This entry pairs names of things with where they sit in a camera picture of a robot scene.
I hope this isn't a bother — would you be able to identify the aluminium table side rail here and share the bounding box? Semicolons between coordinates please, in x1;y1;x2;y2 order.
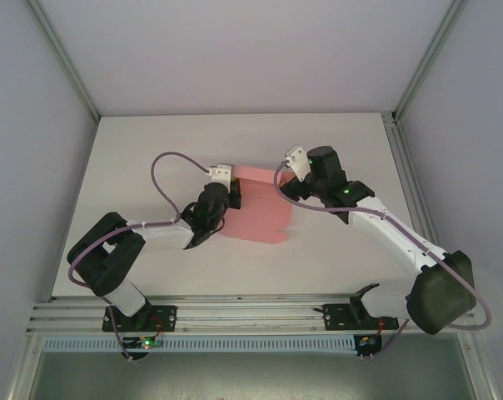
381;112;456;299

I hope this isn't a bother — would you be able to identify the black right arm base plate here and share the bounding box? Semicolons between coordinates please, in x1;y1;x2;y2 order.
313;302;402;333

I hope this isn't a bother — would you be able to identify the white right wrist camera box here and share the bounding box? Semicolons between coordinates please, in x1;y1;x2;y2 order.
281;143;310;183

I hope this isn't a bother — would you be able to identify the aluminium frame post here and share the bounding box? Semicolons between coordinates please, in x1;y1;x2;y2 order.
390;0;466;124
26;0;101;121

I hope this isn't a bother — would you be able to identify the circuit board with green light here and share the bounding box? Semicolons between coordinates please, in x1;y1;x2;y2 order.
121;335;165;351

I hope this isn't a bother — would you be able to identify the aluminium mounting rail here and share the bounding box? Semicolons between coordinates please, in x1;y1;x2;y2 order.
25;293;481;335

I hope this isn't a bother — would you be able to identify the pink paper box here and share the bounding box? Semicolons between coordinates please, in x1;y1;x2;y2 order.
221;164;295;246

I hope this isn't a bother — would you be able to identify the white slotted cable duct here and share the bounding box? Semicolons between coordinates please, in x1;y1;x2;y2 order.
42;336;357;353

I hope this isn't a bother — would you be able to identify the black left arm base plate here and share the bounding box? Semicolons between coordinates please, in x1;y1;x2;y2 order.
101;304;178;333

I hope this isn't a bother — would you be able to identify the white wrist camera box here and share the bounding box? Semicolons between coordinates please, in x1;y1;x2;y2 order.
207;162;236;186
281;143;310;183

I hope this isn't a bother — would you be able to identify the aluminium frame leg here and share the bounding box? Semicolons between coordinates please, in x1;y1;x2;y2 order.
6;332;45;400
458;332;501;400

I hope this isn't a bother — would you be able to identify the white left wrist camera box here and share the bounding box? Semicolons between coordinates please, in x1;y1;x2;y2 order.
207;162;236;186

